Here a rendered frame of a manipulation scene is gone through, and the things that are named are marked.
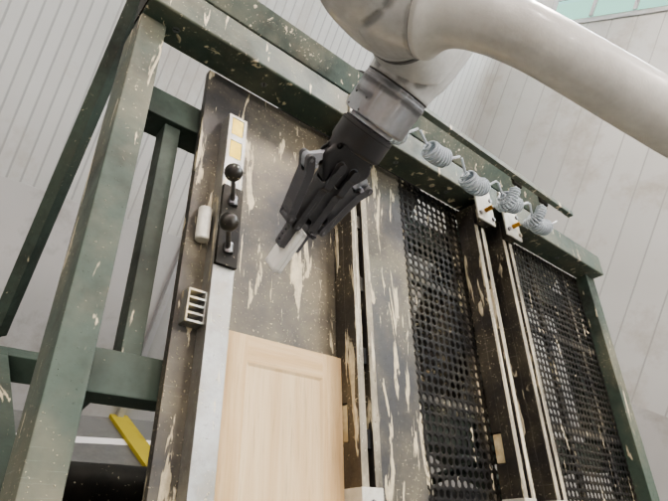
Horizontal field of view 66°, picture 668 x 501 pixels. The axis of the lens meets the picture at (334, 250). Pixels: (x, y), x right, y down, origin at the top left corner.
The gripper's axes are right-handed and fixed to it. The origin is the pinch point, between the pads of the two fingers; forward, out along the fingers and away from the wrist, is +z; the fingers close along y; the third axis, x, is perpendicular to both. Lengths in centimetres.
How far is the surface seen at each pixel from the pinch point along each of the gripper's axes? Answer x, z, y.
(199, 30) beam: -76, -13, -3
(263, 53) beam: -77, -17, -20
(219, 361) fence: -11.9, 31.5, -12.5
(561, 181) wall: -202, -66, -385
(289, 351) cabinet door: -15.9, 29.2, -30.9
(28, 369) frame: -92, 114, -14
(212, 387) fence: -7.8, 34.3, -11.1
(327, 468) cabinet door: 5, 41, -39
